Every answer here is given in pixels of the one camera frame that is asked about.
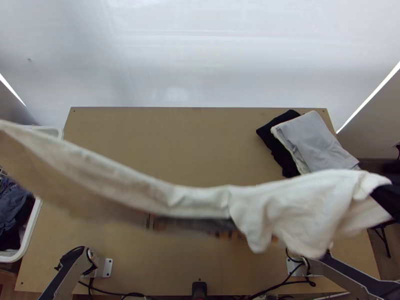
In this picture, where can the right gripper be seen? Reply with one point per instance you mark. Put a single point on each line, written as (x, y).
(389, 201)

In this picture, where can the white printed t-shirt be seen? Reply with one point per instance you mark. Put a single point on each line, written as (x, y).
(281, 203)

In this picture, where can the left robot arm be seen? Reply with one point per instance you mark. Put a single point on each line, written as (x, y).
(68, 268)

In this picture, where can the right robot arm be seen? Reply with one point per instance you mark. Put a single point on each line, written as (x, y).
(343, 272)

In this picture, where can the pile of folded clothes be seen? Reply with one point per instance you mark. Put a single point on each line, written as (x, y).
(312, 140)

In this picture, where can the heap of clothes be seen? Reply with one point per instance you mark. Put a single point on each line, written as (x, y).
(12, 203)

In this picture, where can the white laundry basket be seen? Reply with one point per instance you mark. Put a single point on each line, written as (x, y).
(12, 256)

